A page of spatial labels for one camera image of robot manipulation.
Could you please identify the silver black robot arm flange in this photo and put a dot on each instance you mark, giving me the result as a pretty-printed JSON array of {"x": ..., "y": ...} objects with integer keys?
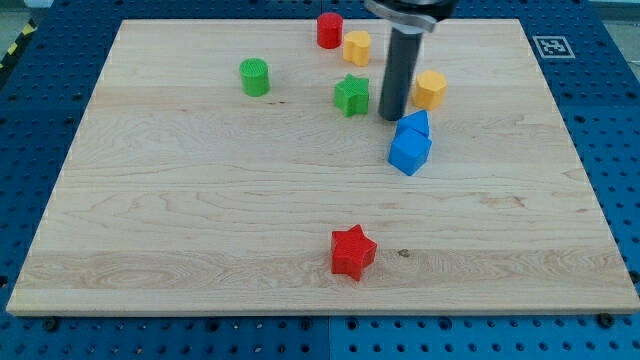
[{"x": 412, "y": 16}]

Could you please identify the light wooden board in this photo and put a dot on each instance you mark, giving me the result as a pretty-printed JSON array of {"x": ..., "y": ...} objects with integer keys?
[{"x": 183, "y": 196}]

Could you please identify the blue cube block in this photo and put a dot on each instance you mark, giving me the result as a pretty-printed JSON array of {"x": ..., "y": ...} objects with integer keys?
[{"x": 409, "y": 151}]

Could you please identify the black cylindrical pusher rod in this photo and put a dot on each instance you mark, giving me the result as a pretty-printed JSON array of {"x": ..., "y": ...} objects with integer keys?
[{"x": 403, "y": 49}]

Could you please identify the yellow hexagon block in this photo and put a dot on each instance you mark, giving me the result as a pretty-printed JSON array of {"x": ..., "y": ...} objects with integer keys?
[{"x": 430, "y": 90}]

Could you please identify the red cylinder block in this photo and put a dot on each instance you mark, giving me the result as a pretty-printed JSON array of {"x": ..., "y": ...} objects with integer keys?
[{"x": 329, "y": 26}]

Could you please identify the green star block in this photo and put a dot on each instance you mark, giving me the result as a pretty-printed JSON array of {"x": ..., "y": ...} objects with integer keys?
[{"x": 351, "y": 95}]

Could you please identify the blue triangle block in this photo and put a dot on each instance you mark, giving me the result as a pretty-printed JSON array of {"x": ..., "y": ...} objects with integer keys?
[{"x": 417, "y": 121}]

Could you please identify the green cylinder block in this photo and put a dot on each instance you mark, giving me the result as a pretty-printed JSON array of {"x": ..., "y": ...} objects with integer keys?
[{"x": 254, "y": 74}]

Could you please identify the red star block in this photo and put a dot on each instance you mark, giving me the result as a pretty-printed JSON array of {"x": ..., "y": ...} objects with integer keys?
[{"x": 351, "y": 252}]

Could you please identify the yellow heart block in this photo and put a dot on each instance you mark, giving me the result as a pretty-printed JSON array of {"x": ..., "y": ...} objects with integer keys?
[{"x": 356, "y": 47}]

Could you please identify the white fiducial marker tag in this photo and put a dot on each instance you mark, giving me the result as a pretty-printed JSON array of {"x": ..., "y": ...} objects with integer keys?
[{"x": 553, "y": 47}]

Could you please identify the yellow black hazard tape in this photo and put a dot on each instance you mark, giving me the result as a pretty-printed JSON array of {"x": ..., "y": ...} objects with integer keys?
[{"x": 18, "y": 46}]

